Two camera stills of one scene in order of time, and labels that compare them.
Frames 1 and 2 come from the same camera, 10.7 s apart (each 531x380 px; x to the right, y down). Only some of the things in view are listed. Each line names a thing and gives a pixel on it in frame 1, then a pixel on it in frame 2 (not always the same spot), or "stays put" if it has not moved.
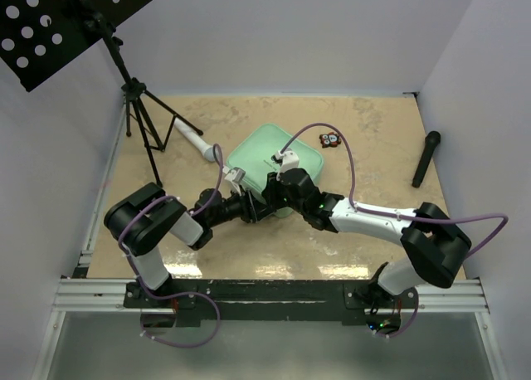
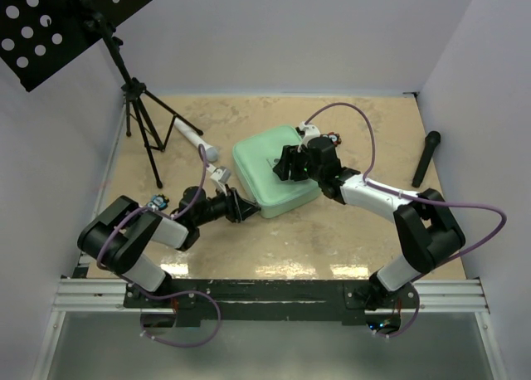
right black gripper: [270, 193] to [288, 162]
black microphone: [432, 141] stays put
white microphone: [197, 139] stays put
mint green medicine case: [252, 153] stays put
